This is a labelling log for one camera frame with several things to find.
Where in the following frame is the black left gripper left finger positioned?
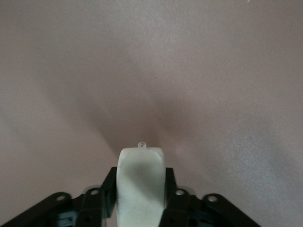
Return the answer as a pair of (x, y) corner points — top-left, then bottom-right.
(4, 166), (118, 227)

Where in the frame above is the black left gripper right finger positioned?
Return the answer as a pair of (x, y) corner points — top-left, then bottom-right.
(162, 166), (261, 227)

